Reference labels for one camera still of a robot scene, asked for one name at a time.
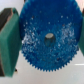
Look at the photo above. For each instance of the right metal peg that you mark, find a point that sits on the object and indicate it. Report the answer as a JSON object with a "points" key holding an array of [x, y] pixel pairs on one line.
{"points": [[48, 38]]}

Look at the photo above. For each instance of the green-padded gripper right finger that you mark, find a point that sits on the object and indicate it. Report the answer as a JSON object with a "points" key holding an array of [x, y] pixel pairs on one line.
{"points": [[81, 40]]}

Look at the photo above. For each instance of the large blue gear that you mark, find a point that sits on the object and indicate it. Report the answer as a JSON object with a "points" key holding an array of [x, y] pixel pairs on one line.
{"points": [[50, 30]]}

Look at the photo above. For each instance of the green-padded gripper left finger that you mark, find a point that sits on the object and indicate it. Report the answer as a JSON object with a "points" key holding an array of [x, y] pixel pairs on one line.
{"points": [[10, 41]]}

